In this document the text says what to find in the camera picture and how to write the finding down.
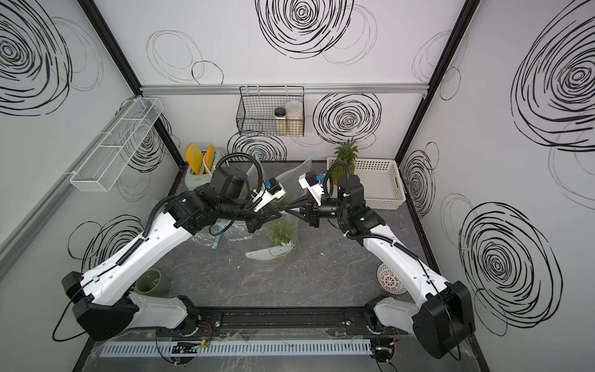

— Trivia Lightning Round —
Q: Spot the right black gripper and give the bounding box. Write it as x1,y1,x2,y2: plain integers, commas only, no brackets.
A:
285,194,350,229

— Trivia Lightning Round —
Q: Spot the clear zip-top bag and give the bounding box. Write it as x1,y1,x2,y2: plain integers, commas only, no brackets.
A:
276,157,311,189
227,213,300,264
188,221,245,250

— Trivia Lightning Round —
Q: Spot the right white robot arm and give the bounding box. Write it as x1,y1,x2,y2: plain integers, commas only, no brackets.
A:
285,170,476,359

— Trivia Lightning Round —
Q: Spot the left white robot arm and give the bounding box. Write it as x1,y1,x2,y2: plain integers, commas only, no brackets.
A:
62,153,285,341

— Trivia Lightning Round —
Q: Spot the mint green toaster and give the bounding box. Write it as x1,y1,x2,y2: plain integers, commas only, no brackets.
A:
184,148,225,190

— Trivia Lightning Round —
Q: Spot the right yellow toast slice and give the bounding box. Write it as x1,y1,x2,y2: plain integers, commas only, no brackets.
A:
203,145,215,174

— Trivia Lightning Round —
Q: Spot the yellow toast slice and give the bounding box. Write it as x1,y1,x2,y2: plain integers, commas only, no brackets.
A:
184,144,204,175
203,145,215,174

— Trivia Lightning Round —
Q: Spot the cream perforated plastic basket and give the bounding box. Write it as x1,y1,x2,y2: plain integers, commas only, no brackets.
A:
353,158,406,210

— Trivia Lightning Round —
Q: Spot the left yellow toast slice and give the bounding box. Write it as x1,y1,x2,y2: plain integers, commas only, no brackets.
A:
184,144,204,175

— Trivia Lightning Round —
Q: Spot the white-lid spice jar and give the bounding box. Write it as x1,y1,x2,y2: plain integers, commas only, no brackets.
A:
285,100,304,136

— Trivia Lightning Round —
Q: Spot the dark-lid spice jar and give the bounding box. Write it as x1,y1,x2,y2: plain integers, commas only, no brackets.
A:
274,107,288,136

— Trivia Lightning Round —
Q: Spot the white round sink strainer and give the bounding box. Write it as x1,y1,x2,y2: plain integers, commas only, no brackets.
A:
377,263,408,295

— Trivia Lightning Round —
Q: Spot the green ceramic cup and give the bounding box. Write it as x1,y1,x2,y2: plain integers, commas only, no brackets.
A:
134,269,171,298

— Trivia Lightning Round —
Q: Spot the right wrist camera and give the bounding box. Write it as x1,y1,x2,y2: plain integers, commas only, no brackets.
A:
298,170,324,206

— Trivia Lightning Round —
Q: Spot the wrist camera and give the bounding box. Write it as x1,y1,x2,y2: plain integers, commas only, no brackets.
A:
298,170,324,206
252,178,286,212

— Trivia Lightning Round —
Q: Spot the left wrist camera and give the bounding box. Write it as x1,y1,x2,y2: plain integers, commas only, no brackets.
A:
252,178,286,212

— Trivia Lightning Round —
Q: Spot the white toaster power cord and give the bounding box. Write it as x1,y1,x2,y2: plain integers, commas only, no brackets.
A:
199,148,232,178

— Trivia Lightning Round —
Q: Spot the black wire wall basket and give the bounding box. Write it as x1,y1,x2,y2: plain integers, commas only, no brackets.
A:
236,85,305,136

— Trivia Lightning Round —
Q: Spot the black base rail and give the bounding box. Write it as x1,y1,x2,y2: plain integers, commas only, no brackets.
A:
179,306,409,337

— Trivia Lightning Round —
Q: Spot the grey slotted cable duct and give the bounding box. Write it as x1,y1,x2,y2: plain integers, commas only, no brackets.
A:
99,339,373,358

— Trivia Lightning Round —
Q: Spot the white mesh wall shelf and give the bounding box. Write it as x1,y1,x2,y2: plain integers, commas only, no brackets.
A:
70,96,164,192

